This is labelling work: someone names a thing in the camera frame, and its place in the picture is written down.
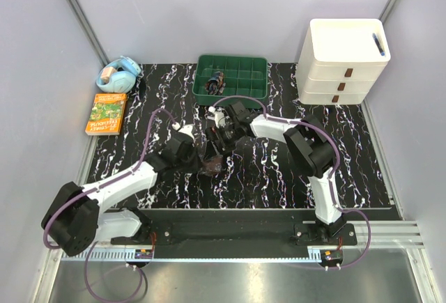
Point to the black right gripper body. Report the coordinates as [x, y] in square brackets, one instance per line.
[227, 136]

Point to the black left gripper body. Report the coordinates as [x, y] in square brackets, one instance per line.
[189, 164]

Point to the brown tie with blue flowers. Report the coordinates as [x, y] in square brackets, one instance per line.
[212, 166]

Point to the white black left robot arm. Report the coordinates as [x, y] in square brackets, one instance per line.
[80, 215]

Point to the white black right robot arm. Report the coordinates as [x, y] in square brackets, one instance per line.
[312, 149]

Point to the rolled multicoloured tie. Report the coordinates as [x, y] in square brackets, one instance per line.
[216, 84]

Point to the green compartment tray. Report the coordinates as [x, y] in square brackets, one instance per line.
[246, 77]

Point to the orange picture book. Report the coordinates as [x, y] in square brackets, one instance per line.
[106, 115]

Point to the light blue headphones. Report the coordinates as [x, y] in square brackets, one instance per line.
[119, 76]

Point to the white drawer unit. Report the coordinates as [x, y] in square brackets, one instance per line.
[340, 62]

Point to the blue pen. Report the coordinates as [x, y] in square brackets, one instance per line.
[378, 44]

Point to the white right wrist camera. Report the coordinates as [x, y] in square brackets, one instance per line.
[217, 116]

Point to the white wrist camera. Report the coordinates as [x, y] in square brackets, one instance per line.
[217, 116]
[186, 129]

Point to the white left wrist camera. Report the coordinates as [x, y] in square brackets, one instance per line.
[186, 129]

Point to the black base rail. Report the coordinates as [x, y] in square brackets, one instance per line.
[298, 226]

